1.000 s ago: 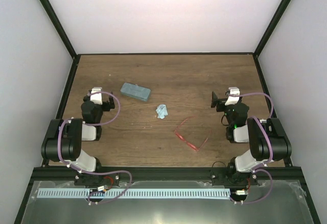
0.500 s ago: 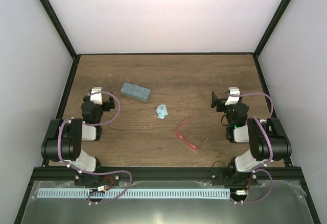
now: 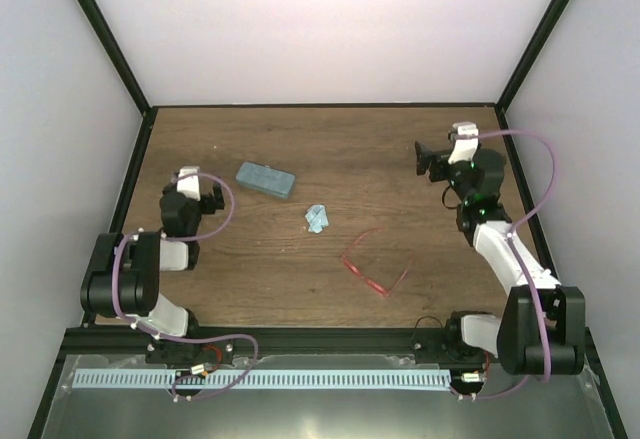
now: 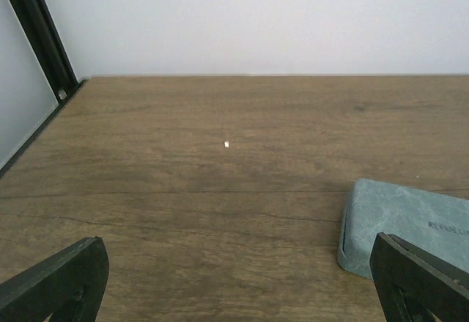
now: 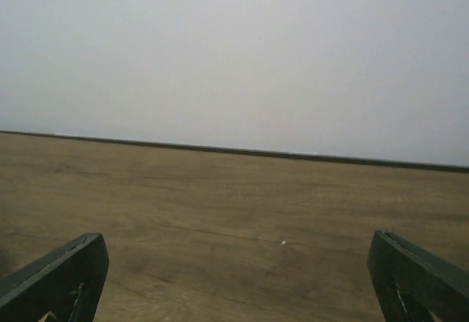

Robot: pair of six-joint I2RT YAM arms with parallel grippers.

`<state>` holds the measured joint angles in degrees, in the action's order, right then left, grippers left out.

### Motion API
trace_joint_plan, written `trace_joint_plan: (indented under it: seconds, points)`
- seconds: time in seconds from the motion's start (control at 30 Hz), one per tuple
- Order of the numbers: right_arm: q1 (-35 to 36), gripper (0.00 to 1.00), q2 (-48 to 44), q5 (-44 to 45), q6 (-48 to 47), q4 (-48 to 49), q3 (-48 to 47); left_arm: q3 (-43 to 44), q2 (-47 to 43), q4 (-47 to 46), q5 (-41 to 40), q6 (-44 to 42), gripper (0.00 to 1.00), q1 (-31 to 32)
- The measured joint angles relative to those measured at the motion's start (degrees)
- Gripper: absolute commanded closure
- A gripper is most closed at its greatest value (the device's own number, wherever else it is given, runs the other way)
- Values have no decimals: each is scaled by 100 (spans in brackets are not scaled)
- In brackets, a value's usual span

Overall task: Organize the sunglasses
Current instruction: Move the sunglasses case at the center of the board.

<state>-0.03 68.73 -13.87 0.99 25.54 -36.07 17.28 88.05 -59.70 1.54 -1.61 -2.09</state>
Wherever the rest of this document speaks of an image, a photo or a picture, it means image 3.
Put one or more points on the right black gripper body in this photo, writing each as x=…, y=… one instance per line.
x=437, y=175

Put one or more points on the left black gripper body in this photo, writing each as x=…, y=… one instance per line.
x=210, y=204

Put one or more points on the teal glasses case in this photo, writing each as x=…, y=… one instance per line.
x=266, y=180

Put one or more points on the light blue cleaning cloth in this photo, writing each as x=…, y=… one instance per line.
x=317, y=218

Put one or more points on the red transparent sunglasses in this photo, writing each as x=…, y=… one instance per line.
x=381, y=258

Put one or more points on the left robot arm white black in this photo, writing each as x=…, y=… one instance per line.
x=123, y=275

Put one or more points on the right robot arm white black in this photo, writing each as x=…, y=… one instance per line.
x=542, y=328

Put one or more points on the metal front plate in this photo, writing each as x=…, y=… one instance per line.
x=565, y=407

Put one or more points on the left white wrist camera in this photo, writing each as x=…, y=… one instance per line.
x=187, y=182

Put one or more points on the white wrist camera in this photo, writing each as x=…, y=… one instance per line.
x=187, y=182
x=464, y=137

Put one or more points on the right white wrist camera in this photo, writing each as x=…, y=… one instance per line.
x=464, y=137

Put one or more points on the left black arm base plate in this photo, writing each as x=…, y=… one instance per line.
x=182, y=355

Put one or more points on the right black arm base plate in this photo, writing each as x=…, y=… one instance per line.
x=440, y=339

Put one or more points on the black aluminium frame rail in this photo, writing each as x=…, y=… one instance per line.
x=113, y=339

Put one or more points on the light blue slotted cable duct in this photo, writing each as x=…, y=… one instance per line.
x=420, y=380

